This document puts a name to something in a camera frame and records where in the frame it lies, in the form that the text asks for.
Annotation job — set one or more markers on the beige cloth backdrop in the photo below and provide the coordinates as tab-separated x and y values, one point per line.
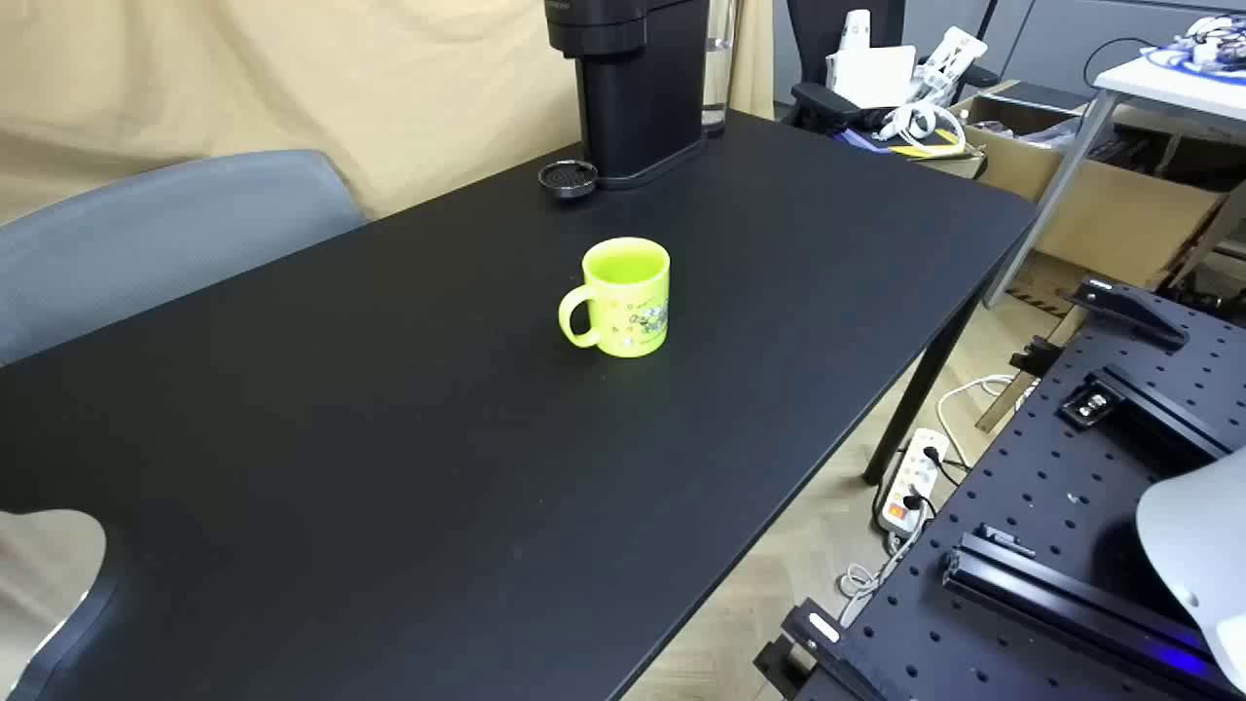
325	79

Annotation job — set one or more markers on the cardboard box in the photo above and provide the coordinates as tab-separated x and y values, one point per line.
1131	214

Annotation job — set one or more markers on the black aluminium rail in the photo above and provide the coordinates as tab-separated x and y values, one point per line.
1078	606

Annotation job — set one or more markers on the black table leg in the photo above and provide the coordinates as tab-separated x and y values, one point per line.
926	389

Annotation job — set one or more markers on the round black drip tray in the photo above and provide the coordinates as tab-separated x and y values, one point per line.
567	177

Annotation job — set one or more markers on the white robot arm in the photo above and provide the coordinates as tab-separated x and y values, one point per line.
1206	545

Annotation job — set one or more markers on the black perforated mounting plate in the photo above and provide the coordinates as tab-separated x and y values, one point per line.
1052	518

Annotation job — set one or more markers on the grey chair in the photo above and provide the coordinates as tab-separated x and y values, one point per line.
157	238

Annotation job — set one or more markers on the white power strip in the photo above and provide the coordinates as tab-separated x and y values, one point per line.
914	484

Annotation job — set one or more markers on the white side table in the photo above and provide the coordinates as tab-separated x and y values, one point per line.
1168	88

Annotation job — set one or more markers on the black coffee machine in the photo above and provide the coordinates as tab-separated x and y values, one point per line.
643	92

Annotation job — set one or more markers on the white remote-like device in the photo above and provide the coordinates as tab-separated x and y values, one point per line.
952	54

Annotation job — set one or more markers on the green mug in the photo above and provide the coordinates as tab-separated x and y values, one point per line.
630	316

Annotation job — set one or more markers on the black stapler-shaped clamp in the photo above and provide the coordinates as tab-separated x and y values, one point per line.
1131	312

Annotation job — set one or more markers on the small black sensor block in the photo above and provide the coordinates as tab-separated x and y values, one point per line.
1088	407

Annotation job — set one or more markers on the black table clamp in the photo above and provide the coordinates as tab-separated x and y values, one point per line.
811	646

